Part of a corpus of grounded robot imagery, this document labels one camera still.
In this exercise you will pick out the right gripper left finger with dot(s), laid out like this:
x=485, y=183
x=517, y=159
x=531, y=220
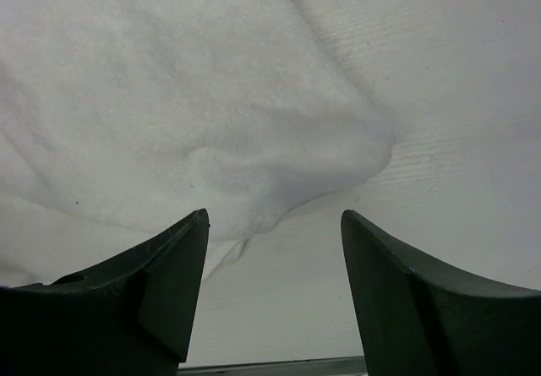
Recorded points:
x=131, y=314

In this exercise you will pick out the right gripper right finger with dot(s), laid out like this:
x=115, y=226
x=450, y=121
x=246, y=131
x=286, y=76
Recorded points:
x=418, y=315

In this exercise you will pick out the white towel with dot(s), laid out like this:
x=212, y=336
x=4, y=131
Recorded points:
x=120, y=117

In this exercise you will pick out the aluminium mounting rail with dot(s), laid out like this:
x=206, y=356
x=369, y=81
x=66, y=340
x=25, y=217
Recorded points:
x=322, y=366

